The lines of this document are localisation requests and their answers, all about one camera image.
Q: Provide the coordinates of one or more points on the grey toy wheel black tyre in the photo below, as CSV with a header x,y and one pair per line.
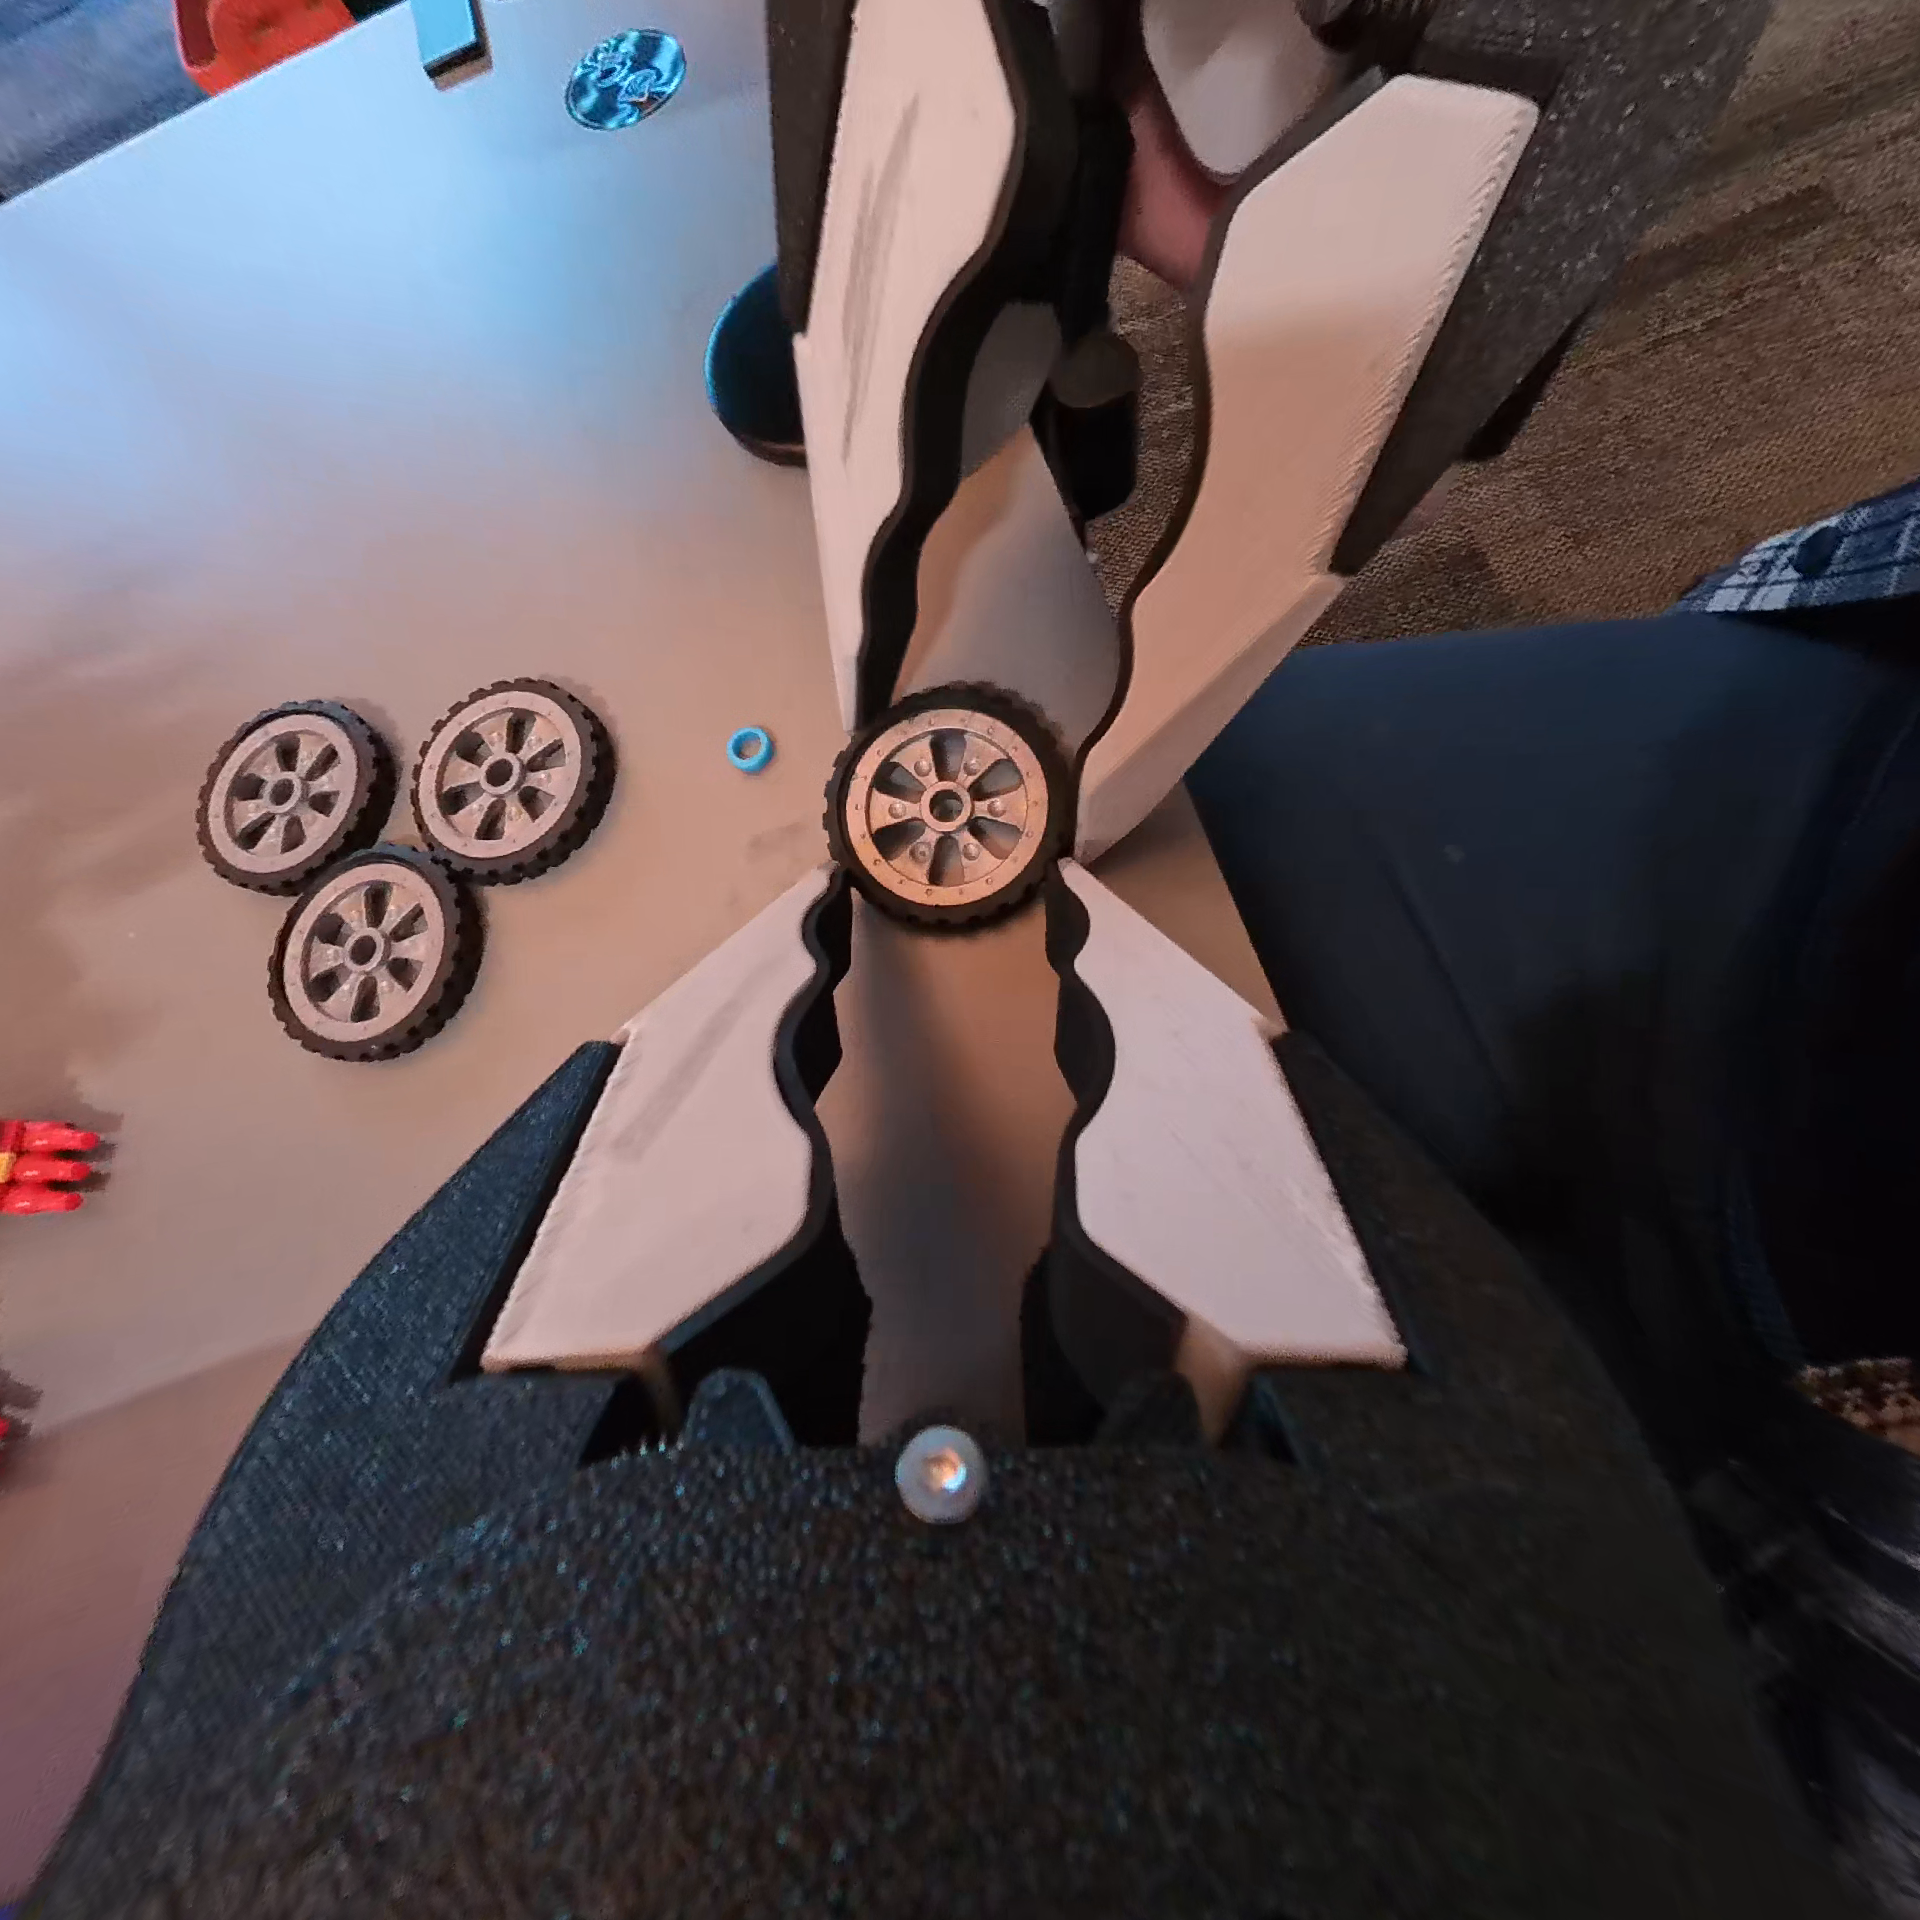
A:
x,y
446,803
235,818
902,874
307,984

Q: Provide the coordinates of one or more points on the person's right hand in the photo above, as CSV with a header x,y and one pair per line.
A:
x,y
1161,224

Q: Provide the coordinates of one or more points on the person's plaid shirt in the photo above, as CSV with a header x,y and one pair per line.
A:
x,y
1830,555

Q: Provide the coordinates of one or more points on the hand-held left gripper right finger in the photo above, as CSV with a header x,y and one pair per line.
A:
x,y
1215,1185

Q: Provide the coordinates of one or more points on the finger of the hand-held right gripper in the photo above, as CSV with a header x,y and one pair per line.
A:
x,y
1319,330
902,224

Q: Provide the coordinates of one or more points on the black desk clamp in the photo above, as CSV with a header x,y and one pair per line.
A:
x,y
751,376

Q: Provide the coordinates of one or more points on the red plastic object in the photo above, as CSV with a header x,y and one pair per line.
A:
x,y
254,43

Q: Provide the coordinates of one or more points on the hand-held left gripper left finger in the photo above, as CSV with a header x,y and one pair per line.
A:
x,y
675,1185

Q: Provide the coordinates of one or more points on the grey metal bracket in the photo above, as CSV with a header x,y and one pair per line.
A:
x,y
456,43

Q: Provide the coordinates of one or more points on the colourful construction toy figure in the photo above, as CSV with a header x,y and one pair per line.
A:
x,y
53,1162

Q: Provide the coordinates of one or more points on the round dark blue sticker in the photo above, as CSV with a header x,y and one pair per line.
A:
x,y
623,82

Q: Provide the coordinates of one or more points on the person's dark trousers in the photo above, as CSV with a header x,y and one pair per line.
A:
x,y
1500,973

